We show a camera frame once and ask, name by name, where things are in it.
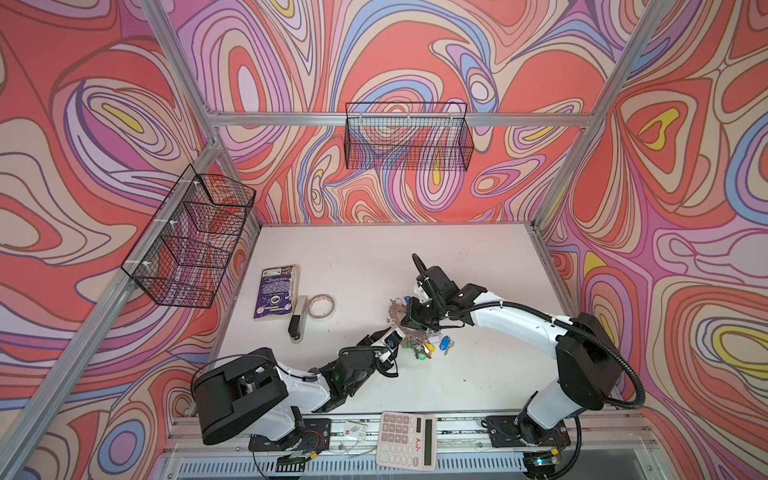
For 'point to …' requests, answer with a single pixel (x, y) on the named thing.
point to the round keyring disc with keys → (422, 344)
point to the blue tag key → (446, 343)
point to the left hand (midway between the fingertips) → (398, 332)
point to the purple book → (277, 292)
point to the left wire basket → (182, 250)
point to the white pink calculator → (407, 441)
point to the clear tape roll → (321, 306)
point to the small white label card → (355, 430)
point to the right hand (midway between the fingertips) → (404, 328)
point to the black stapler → (298, 321)
